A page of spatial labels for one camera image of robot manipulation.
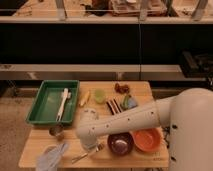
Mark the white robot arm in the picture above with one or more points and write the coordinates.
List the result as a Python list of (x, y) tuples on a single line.
[(189, 115)]

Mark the small green cup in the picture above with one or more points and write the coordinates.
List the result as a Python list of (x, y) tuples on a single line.
[(99, 96)]

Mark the light blue cloth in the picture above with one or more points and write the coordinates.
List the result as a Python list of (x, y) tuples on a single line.
[(50, 159)]

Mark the yellow banana toy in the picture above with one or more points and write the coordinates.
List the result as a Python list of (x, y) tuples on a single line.
[(84, 99)]

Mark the metal fork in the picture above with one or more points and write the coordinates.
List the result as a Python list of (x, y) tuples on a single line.
[(98, 148)]

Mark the purple bowl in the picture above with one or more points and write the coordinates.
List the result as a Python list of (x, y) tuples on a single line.
[(120, 144)]

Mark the white plastic utensil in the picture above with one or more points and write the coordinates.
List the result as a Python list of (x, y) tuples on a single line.
[(65, 95)]

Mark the small metal cup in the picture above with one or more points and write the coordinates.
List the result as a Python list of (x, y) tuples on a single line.
[(57, 132)]

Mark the brown toy food cluster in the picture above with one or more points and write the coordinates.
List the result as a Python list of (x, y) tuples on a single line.
[(122, 89)]

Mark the black box on shelf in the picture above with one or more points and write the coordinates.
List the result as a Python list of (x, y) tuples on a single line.
[(196, 66)]

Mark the wooden table board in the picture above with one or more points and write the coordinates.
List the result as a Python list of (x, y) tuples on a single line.
[(39, 140)]

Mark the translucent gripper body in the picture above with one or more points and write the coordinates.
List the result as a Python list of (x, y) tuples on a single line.
[(89, 143)]

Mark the green plastic tray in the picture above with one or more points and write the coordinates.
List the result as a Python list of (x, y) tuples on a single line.
[(48, 101)]

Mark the green and blue toy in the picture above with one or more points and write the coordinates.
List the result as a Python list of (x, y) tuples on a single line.
[(128, 102)]

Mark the striped dark sponge block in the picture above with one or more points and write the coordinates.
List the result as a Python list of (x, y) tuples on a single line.
[(113, 106)]

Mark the orange bowl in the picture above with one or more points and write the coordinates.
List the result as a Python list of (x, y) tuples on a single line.
[(147, 140)]

